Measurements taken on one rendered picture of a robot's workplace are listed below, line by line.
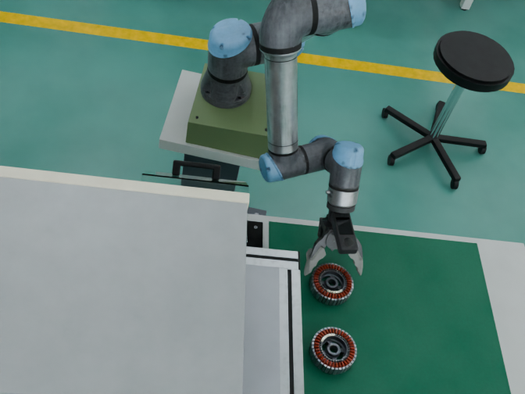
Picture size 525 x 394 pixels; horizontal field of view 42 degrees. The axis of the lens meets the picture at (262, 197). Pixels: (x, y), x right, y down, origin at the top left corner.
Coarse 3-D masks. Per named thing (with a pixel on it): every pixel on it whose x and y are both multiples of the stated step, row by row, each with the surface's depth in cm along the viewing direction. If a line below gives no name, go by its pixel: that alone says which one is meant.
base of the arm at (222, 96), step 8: (208, 72) 196; (208, 80) 197; (216, 80) 194; (224, 80) 193; (240, 80) 195; (248, 80) 200; (208, 88) 199; (216, 88) 196; (224, 88) 195; (232, 88) 195; (240, 88) 197; (248, 88) 200; (208, 96) 199; (216, 96) 197; (224, 96) 197; (232, 96) 197; (240, 96) 200; (248, 96) 202; (216, 104) 199; (224, 104) 198; (232, 104) 199; (240, 104) 200
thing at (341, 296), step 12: (324, 264) 180; (336, 264) 180; (312, 276) 177; (324, 276) 179; (336, 276) 180; (348, 276) 178; (312, 288) 175; (324, 288) 175; (336, 288) 178; (348, 288) 176; (324, 300) 174; (336, 300) 173
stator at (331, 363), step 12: (324, 336) 166; (336, 336) 167; (348, 336) 167; (312, 348) 164; (336, 348) 166; (348, 348) 165; (312, 360) 165; (324, 360) 162; (336, 360) 163; (348, 360) 163; (336, 372) 163
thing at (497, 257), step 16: (304, 224) 191; (464, 240) 197; (480, 240) 198; (480, 256) 194; (496, 256) 195; (512, 256) 196; (496, 272) 192; (512, 272) 193; (496, 288) 188; (512, 288) 189; (496, 304) 185; (512, 304) 186; (496, 320) 182; (512, 320) 183; (512, 336) 180; (512, 352) 177; (512, 368) 174; (512, 384) 171
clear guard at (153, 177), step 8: (144, 176) 151; (152, 176) 152; (160, 176) 152; (168, 176) 153; (176, 176) 155; (184, 176) 158; (192, 176) 160; (176, 184) 152; (184, 184) 152; (192, 184) 152; (200, 184) 153; (208, 184) 153; (216, 184) 153; (224, 184) 154; (232, 184) 154; (240, 184) 155
